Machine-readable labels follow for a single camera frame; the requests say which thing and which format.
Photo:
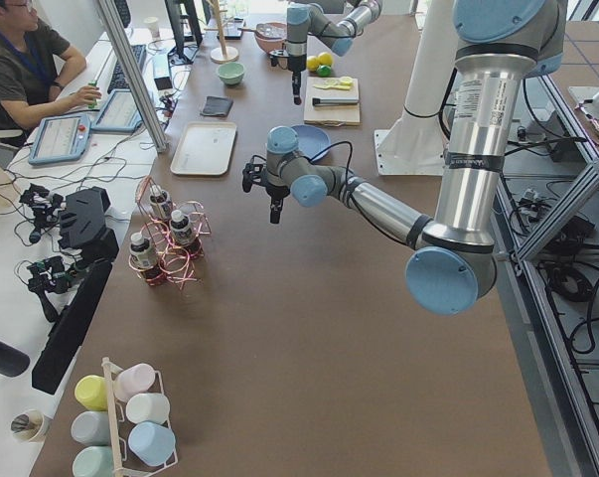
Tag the clear ice cubes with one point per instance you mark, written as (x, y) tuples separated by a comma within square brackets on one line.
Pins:
[(269, 31)]

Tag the yellow cup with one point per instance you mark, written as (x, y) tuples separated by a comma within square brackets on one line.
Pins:
[(90, 392)]

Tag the aluminium frame post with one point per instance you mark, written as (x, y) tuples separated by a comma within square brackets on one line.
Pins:
[(114, 29)]

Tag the black thermos bottle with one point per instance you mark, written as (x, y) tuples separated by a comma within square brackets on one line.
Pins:
[(13, 362)]

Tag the white cup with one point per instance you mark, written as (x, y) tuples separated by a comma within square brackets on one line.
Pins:
[(152, 407)]

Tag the green lime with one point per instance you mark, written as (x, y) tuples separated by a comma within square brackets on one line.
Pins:
[(324, 71)]

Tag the grey cup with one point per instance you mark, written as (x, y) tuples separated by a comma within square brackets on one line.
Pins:
[(91, 428)]

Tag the lemon slices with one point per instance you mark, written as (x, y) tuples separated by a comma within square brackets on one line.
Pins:
[(342, 83)]

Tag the dark drink bottle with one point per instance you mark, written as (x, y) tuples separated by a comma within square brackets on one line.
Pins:
[(144, 259), (183, 233), (161, 203)]

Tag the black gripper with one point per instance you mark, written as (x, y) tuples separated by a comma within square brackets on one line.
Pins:
[(295, 66), (274, 190)]

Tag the blue cup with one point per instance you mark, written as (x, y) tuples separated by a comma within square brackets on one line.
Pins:
[(152, 443)]

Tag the copper wire bottle rack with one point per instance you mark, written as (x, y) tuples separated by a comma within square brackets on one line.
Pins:
[(179, 269)]

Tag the beige tray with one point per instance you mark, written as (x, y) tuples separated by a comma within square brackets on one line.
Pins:
[(204, 149)]

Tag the seated person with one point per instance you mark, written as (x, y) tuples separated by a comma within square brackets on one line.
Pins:
[(36, 63)]

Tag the metal ice scoop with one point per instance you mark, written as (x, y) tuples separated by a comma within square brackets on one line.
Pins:
[(250, 29)]

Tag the paper cup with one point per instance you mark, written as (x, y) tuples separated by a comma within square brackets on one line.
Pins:
[(152, 25)]

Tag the blue teach pendant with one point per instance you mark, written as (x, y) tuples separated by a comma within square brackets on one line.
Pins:
[(119, 114), (60, 139)]

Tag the wooden cup tree stand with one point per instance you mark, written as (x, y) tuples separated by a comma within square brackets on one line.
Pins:
[(223, 53)]

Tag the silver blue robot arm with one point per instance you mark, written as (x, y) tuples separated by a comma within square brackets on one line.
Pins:
[(500, 43), (304, 20)]

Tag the mint green cup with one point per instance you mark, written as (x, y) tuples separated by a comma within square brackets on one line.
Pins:
[(93, 461)]

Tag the green bowl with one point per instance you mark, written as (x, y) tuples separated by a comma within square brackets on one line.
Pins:
[(231, 73)]

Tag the blue plate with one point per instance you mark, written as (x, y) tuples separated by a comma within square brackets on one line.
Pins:
[(313, 141)]

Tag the black handled knife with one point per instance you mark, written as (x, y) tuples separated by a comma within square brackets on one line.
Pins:
[(334, 101)]

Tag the pink bowl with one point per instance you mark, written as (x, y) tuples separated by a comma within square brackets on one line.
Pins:
[(269, 45)]

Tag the grey folded cloth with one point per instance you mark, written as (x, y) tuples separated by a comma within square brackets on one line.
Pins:
[(216, 106)]

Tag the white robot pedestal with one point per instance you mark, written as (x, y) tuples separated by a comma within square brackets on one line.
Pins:
[(415, 143)]

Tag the yellow lemon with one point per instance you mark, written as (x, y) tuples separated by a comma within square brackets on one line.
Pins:
[(312, 63), (325, 59)]

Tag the pink cup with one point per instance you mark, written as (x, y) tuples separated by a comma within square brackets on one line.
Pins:
[(132, 381)]

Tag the wooden cutting board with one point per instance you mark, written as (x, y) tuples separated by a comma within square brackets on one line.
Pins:
[(331, 115)]

